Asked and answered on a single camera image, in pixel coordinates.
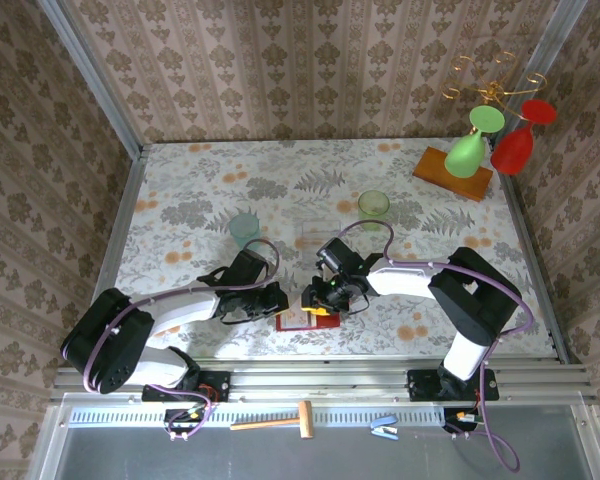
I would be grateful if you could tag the green plastic cup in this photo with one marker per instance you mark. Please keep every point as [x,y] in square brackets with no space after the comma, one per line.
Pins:
[373,207]

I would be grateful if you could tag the aluminium frame post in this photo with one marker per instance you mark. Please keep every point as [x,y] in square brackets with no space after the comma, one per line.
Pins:
[558,30]
[93,75]

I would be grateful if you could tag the clear acrylic slotted box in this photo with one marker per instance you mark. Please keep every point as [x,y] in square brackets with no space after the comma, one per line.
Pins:
[320,230]

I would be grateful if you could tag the red leather card holder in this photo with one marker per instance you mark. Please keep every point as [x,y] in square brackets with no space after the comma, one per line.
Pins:
[330,324]

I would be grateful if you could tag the red plastic wine glass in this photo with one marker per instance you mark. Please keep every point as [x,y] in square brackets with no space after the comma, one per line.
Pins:
[512,150]

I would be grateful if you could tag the teal plastic cup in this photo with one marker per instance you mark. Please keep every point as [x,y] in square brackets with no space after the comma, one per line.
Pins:
[244,230]

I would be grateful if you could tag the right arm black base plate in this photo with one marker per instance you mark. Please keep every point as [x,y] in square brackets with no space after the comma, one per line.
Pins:
[422,385]

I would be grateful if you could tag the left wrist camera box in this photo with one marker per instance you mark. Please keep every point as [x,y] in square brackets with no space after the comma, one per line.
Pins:
[250,267]

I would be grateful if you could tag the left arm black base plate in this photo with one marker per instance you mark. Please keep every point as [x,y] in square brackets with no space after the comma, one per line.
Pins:
[215,385]

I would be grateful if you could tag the green plastic wine glass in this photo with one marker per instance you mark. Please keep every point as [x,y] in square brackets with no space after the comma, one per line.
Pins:
[462,157]

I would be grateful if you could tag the wooden mallet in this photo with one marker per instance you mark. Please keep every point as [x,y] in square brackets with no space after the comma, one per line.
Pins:
[306,420]

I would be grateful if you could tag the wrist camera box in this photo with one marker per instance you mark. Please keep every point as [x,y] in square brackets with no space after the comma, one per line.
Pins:
[250,267]
[337,257]

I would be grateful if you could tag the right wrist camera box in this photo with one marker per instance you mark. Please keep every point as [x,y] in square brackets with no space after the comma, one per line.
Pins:
[337,257]

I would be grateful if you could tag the blue stapler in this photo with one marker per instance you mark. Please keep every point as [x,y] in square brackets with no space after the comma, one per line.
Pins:
[382,427]

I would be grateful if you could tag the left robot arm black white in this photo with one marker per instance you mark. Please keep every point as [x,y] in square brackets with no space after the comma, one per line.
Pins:
[105,340]

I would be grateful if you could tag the wooden rack base block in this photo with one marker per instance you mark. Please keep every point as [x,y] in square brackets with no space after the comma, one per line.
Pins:
[430,170]

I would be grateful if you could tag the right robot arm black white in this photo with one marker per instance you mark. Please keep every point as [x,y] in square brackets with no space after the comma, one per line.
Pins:
[475,300]

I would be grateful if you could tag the floral patterned table cover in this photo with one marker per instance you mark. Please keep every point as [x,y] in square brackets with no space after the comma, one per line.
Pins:
[290,170]

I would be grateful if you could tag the grey metal shelf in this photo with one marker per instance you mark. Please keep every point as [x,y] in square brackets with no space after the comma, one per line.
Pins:
[280,460]

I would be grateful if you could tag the wide aluminium base rail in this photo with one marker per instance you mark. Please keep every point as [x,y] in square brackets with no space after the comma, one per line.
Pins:
[330,380]

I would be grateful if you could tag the aluminium side rail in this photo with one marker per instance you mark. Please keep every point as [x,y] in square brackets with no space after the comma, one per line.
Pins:
[526,240]
[125,200]

